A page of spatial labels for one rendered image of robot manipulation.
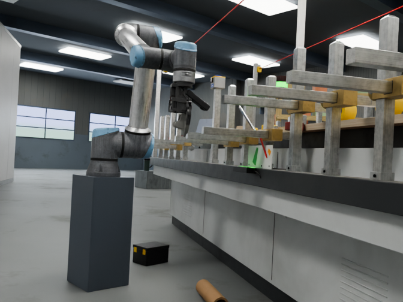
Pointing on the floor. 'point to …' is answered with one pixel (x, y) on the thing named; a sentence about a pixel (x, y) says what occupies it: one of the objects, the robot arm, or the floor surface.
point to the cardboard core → (209, 292)
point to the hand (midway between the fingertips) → (186, 133)
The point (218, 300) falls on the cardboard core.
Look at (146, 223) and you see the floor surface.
